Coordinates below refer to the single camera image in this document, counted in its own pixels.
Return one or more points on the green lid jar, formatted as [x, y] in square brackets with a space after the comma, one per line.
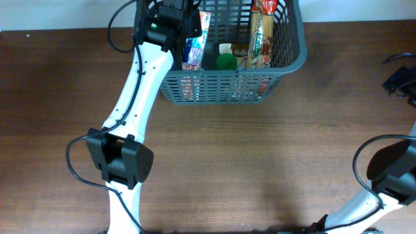
[226, 61]

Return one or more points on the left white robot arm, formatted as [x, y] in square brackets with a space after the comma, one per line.
[161, 29]

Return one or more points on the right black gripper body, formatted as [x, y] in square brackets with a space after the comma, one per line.
[404, 79]

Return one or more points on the Kleenex tissue multipack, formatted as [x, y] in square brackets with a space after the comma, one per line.
[193, 56]

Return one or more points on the beige snack bag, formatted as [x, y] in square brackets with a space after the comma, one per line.
[240, 51]

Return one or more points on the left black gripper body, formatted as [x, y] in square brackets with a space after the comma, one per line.
[194, 23]

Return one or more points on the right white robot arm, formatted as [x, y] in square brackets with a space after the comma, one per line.
[390, 186]

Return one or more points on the red spaghetti package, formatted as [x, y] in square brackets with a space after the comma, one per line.
[261, 33]

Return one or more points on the grey plastic shopping basket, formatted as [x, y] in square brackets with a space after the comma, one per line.
[230, 23]

